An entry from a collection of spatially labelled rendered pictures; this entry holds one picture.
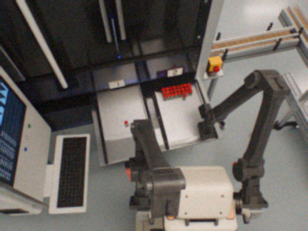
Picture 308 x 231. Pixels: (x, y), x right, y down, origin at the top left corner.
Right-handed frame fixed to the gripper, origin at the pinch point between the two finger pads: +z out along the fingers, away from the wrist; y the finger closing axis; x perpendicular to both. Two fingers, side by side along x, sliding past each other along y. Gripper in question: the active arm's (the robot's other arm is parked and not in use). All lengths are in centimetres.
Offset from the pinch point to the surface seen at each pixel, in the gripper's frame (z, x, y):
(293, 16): -5, -85, 67
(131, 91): 2, 33, 39
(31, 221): 90, 130, -4
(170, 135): 2.0, 17.3, 5.9
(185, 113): 2.0, 5.1, 16.9
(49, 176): 10, 88, 1
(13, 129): -36, 88, 9
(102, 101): 2, 52, 37
